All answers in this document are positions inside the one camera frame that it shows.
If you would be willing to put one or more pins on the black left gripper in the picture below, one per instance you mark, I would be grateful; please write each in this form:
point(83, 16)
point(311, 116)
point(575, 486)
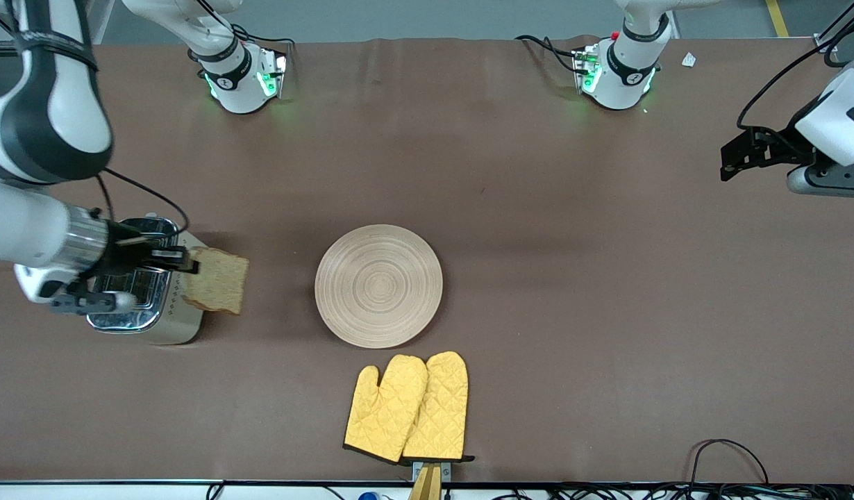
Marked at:
point(776, 147)

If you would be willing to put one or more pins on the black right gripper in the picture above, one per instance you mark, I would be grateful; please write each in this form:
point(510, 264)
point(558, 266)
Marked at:
point(123, 255)

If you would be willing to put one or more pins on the brown toast slice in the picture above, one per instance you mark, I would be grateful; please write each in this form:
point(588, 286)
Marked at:
point(219, 281)

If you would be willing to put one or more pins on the round wooden plate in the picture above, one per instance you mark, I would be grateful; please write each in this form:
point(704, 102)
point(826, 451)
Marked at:
point(378, 286)

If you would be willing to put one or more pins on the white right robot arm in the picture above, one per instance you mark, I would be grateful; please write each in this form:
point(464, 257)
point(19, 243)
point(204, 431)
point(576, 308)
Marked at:
point(52, 104)

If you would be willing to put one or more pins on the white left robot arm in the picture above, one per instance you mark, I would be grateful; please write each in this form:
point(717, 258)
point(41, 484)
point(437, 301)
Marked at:
point(625, 69)

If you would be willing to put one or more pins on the cream and chrome toaster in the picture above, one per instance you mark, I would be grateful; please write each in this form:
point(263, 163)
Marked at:
point(184, 323)

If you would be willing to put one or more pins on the small white paper scrap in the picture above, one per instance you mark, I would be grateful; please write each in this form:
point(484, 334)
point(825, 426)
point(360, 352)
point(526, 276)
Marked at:
point(689, 60)

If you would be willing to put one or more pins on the brown table cover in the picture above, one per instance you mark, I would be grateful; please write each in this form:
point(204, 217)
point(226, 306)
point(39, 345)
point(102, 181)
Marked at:
point(538, 208)

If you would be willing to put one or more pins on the yellow quilted oven mitt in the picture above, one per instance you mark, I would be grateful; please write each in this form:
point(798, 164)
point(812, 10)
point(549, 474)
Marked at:
point(444, 410)
point(385, 417)

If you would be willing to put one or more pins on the blue round object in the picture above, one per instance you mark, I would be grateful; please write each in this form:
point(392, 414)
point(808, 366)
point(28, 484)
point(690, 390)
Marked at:
point(369, 496)

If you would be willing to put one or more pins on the yellow wooden stick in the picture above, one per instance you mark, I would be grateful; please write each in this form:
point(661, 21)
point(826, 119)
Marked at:
point(425, 489)

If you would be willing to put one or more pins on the grey metal bracket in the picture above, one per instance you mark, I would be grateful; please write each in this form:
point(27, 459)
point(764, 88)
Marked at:
point(446, 471)

